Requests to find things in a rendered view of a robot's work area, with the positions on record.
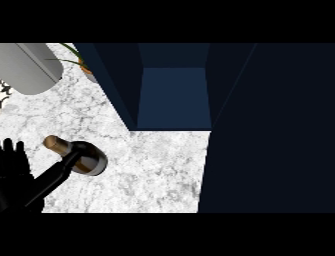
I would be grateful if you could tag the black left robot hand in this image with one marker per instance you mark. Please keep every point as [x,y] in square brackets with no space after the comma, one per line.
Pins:
[4,180]

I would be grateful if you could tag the dark wine bottle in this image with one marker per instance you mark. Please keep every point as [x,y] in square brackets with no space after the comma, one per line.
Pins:
[87,159]

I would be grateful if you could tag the dark blue open cabinet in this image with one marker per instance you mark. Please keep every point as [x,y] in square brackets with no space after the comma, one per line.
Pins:
[169,96]

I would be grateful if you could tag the dark blue cabinet door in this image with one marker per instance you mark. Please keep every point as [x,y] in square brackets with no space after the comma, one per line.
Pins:
[282,133]

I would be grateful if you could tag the grey rounded appliance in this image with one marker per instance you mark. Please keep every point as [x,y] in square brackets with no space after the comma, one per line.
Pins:
[19,65]

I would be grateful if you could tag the potted green plant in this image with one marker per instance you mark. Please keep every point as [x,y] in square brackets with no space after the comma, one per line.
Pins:
[78,61]

